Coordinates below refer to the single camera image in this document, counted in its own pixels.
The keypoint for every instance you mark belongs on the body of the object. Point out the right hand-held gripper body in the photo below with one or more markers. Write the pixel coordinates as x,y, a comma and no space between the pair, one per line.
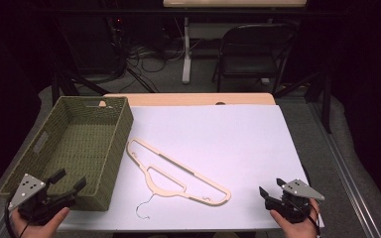
292,206

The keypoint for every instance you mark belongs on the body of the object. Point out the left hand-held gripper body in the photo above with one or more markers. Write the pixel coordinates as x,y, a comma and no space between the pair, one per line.
29,193

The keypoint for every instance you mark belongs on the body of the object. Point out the green woven basket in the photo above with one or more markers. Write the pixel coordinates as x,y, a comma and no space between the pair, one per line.
79,148

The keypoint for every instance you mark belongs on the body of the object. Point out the beige clothes hanger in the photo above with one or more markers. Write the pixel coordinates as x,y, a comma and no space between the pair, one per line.
175,193

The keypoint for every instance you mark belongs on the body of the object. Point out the person's right hand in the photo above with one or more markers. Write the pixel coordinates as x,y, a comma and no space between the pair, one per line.
299,230

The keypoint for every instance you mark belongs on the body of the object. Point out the person's left hand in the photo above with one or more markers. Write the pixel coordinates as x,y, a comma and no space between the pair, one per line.
41,230

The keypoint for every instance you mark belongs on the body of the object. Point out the white table sheet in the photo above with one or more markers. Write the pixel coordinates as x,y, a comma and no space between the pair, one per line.
225,145

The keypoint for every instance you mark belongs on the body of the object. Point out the black metal stand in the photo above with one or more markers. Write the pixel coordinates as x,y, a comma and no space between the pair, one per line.
69,82
325,99

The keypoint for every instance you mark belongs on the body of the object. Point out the black folding chair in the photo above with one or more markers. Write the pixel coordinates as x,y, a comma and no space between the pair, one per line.
254,62

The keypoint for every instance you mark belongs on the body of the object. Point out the white desk with leg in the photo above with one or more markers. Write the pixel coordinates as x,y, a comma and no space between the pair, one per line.
186,59

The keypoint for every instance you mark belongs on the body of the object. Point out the metal floor rail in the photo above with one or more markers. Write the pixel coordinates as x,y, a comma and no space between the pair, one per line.
347,178

